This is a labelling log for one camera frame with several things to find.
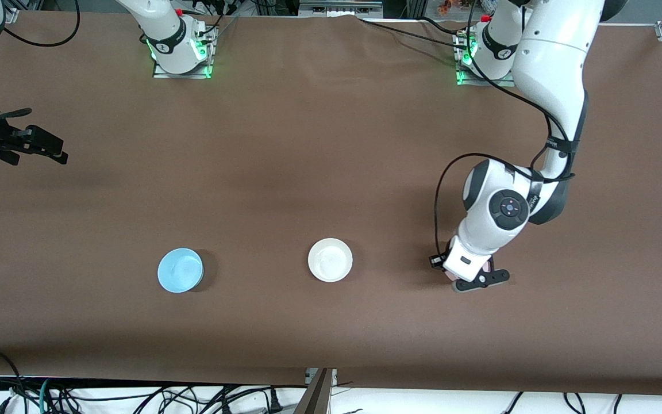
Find pink bowl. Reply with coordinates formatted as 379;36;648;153
445;260;494;283

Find light blue bowl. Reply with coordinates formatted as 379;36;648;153
157;248;205;294

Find white bowl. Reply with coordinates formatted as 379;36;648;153
307;237;354;283

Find brown table cover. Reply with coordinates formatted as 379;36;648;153
0;11;662;397

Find aluminium profile bar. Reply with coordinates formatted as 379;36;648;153
294;368;338;414

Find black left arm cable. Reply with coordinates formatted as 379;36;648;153
434;0;578;260

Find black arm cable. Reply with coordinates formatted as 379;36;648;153
0;0;81;48
434;0;578;260

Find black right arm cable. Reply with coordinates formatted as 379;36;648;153
0;0;81;48

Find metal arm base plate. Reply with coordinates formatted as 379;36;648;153
152;26;215;80
456;29;517;87

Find black cable on table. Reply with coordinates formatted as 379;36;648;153
359;19;471;45

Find silver aluminium frame rail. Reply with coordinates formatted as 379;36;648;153
299;0;384;18

